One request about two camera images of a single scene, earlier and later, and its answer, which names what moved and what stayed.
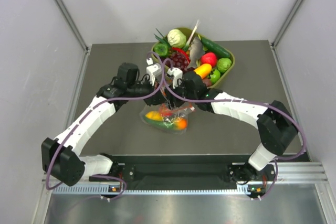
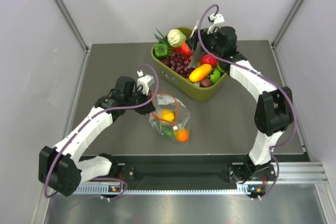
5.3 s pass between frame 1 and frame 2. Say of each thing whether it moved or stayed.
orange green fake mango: moved
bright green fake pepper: stayed
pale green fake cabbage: stayed
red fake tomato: moved
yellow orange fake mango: stayed
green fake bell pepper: stayed
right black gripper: moved
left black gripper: moved
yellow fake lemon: moved
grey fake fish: stayed
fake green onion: stayed
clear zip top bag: moved
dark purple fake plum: stayed
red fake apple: stayed
